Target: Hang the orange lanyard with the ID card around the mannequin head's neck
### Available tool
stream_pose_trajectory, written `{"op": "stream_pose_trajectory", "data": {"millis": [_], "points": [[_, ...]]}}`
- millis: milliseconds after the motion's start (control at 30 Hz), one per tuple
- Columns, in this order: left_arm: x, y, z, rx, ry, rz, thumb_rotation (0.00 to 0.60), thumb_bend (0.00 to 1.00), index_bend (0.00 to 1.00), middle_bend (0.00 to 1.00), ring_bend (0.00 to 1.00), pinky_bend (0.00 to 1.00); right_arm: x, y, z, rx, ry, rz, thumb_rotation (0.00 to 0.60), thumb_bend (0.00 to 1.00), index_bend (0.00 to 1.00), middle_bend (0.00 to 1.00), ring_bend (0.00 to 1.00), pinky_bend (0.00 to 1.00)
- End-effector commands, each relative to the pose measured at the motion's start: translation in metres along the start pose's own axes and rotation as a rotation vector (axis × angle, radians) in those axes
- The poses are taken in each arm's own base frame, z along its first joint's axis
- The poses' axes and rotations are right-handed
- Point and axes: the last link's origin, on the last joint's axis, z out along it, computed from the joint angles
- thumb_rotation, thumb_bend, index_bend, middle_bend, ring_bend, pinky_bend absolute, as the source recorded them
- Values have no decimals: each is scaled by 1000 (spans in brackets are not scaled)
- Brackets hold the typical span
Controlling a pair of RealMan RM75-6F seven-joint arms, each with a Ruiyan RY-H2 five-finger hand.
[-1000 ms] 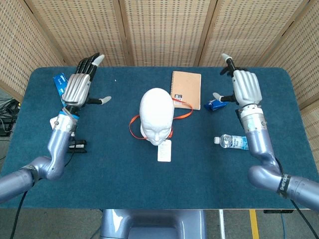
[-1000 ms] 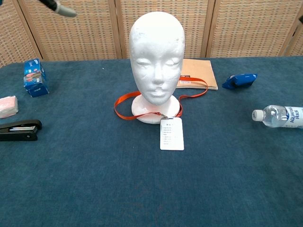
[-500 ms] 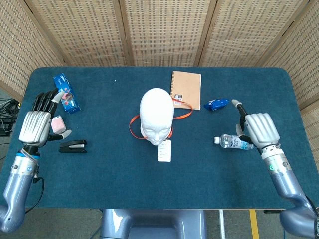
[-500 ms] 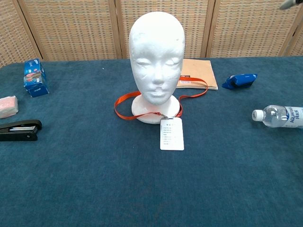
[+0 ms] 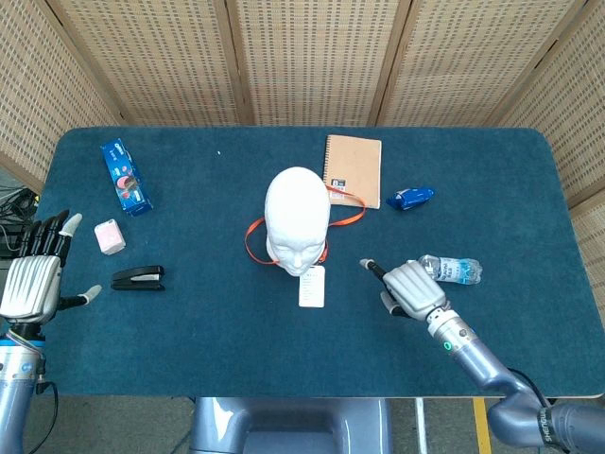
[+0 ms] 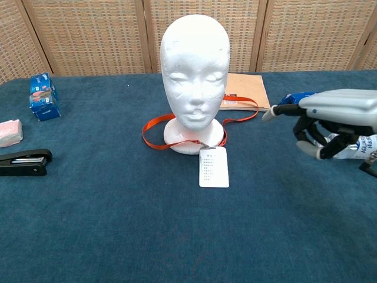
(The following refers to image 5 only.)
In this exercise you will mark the small white pink box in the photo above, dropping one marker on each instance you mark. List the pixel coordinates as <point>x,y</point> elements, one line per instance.
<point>109,237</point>

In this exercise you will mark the kraft spiral notebook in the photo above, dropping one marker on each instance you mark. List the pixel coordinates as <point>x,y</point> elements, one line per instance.
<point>357,163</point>

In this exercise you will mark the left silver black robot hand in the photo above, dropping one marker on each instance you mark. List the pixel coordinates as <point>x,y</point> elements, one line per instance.
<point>30,288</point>

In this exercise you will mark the blue snack packet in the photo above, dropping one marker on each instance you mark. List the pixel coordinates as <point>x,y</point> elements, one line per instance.
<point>410,198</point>

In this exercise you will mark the woven bamboo folding screen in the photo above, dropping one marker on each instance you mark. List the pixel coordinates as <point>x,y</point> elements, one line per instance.
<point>312,57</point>

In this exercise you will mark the clear plastic water bottle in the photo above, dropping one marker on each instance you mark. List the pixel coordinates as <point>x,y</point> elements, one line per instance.
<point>456,270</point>

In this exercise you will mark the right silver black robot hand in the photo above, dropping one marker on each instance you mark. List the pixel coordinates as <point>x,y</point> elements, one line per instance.
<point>413,291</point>

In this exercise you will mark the blue cookie box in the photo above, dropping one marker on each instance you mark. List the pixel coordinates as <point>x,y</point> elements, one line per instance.
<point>125,177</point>

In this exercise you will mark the white mannequin head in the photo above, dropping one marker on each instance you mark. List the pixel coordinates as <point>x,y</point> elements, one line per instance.
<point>297,213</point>

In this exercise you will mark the grey robot torso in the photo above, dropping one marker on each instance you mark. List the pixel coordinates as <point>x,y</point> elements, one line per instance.
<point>293,425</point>

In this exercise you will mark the blue felt table cover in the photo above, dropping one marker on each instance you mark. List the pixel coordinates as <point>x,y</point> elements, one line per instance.
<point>212,331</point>

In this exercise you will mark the black stapler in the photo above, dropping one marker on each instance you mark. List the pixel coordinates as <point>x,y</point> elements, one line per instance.
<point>139,278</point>

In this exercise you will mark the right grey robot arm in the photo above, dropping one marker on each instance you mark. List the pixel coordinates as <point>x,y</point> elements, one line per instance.
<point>477,359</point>

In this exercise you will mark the white badge card holder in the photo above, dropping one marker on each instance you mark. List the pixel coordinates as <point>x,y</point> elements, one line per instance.
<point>312,287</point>

